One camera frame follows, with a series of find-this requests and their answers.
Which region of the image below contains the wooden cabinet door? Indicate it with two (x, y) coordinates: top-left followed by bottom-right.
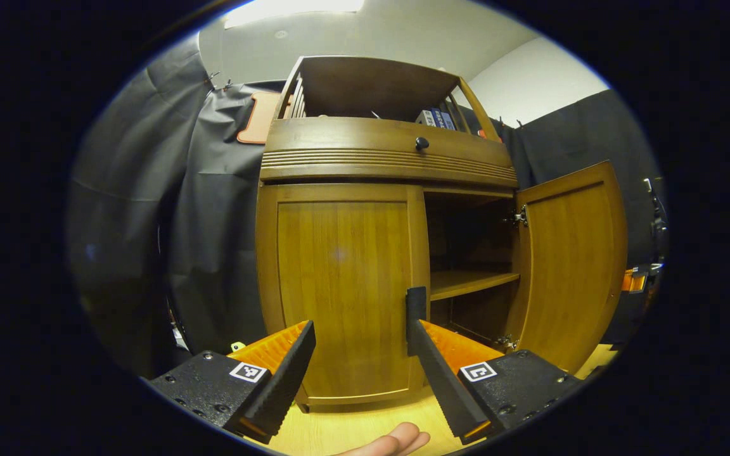
(255, 184), (431, 406)
(504, 160), (629, 376)

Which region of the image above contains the black backdrop cloth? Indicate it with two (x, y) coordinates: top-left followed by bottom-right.
(67, 38), (663, 381)

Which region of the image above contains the wooden double-door shoe cabinet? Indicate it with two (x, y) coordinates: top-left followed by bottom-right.
(255, 56), (629, 414)

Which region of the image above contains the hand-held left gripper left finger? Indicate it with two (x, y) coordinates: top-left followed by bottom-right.
(148, 320), (317, 444)

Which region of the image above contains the wooden cabinet drawer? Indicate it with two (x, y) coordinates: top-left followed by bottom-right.
(260, 117), (518, 184)

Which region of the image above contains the wooden inner shelf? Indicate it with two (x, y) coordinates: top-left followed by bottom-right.
(430, 271), (521, 301)

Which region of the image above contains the black left door handle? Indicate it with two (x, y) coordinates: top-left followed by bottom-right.
(406, 286), (428, 357)

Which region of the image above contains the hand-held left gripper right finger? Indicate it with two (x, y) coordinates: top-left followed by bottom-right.
(406, 319), (584, 445)

